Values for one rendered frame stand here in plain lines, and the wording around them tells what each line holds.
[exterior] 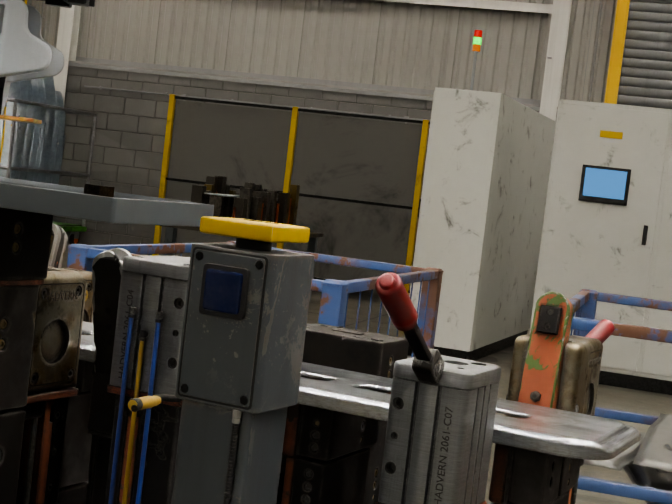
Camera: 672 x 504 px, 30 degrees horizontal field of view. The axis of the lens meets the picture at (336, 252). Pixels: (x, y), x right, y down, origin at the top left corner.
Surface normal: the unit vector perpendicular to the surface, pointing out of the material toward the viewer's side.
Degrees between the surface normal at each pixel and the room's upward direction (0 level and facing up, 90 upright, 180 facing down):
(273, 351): 90
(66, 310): 90
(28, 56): 89
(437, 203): 90
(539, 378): 78
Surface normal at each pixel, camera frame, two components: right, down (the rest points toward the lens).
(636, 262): -0.26, 0.02
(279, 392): 0.90, 0.13
